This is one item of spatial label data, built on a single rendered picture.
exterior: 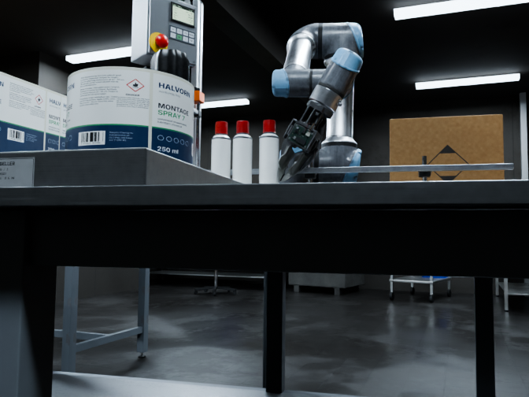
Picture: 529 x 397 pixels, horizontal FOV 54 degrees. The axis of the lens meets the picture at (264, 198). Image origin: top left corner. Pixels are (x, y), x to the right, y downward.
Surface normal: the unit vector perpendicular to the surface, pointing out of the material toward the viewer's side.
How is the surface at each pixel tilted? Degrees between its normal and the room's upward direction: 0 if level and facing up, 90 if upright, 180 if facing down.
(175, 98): 90
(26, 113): 90
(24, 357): 90
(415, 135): 90
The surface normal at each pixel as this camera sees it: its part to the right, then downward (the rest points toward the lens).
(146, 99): 0.43, -0.06
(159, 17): 0.66, -0.05
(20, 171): -0.24, -0.07
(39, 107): 0.94, -0.01
